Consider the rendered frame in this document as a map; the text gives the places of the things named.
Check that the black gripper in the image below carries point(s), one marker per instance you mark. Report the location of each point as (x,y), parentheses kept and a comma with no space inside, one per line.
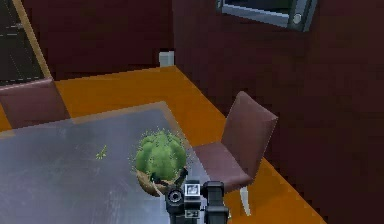
(175,197)

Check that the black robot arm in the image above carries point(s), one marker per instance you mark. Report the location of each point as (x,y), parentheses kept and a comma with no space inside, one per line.
(215,200)

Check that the fat green cactus in pot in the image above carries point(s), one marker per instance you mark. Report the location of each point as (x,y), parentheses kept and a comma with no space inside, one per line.
(160,156)

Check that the small yellow-green sprig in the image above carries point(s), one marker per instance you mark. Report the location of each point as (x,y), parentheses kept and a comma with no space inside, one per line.
(102,152)

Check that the maroon chair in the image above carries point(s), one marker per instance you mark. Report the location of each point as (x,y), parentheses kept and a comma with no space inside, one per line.
(245,133)
(30,103)

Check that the grey glass table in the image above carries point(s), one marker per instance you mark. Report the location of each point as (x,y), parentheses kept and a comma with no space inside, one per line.
(66,176)

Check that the small white box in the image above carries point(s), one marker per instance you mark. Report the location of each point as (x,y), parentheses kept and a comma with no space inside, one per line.
(166,58)

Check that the grey framed television set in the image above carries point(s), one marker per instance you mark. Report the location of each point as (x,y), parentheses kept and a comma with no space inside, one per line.
(266,11)

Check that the dark window with tan frame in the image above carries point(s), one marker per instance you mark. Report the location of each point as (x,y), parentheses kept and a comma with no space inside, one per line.
(16,43)

